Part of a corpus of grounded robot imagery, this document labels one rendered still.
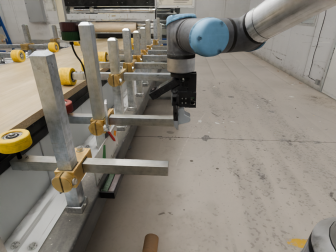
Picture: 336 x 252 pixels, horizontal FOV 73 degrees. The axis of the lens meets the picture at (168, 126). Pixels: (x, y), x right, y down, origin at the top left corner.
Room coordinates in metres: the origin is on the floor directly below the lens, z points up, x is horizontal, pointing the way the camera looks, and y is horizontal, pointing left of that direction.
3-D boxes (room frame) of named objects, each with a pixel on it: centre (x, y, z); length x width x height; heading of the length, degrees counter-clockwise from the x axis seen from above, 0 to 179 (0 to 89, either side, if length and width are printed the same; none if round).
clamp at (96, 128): (0.75, 0.24, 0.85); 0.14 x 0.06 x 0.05; 176
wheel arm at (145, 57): (1.52, 0.18, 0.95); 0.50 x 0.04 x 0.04; 86
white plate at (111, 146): (0.70, 0.22, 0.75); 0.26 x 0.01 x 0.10; 176
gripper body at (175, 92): (0.75, -0.05, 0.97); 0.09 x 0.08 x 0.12; 86
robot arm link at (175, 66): (0.76, -0.04, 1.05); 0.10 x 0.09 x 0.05; 176
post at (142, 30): (1.73, 0.18, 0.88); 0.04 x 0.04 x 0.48; 86
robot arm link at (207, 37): (0.65, -0.10, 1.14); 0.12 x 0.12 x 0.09; 25
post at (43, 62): (0.48, 0.26, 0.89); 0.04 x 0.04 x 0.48; 86
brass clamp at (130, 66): (1.25, 0.21, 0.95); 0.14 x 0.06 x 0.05; 176
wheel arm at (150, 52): (1.77, 0.17, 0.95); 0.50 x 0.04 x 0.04; 86
